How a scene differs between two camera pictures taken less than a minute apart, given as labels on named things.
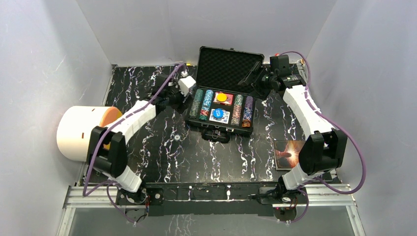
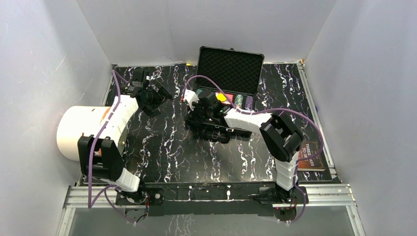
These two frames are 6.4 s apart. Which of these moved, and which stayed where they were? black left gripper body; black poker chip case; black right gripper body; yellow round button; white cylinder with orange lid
Moved: black right gripper body; black left gripper body
Stayed: white cylinder with orange lid; black poker chip case; yellow round button
